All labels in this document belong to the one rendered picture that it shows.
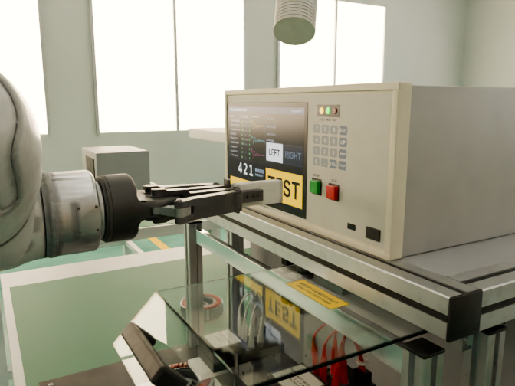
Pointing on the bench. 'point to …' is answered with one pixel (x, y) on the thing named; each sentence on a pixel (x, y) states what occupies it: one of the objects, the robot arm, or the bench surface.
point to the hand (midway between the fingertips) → (257, 193)
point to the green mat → (89, 314)
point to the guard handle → (150, 357)
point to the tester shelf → (401, 274)
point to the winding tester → (400, 163)
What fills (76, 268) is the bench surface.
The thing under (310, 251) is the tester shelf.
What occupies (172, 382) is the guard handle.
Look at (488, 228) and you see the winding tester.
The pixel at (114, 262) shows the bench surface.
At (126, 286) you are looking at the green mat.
